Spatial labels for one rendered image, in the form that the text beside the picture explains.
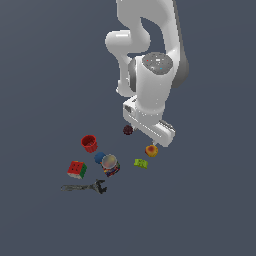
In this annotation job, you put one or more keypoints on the orange cup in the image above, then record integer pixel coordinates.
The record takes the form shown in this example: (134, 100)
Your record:
(151, 151)

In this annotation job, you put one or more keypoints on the colourful printed can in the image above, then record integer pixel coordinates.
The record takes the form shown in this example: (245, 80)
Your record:
(110, 165)

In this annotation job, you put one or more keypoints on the red plastic cup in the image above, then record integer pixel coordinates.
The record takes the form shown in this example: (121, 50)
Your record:
(89, 143)

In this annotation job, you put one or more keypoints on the dark red berry ball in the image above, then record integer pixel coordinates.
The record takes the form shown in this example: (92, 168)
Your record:
(128, 130)

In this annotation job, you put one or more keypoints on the dark metal wrench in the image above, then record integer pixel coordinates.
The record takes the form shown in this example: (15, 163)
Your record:
(87, 187)

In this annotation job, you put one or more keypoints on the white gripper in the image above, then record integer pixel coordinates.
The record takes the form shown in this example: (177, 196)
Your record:
(146, 125)

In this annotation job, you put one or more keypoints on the Rubik's cube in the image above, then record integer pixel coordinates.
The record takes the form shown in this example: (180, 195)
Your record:
(77, 169)

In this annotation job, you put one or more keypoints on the small green toy block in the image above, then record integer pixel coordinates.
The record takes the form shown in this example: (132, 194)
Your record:
(141, 163)

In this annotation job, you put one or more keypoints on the small blue ball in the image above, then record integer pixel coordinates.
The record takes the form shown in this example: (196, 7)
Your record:
(98, 157)

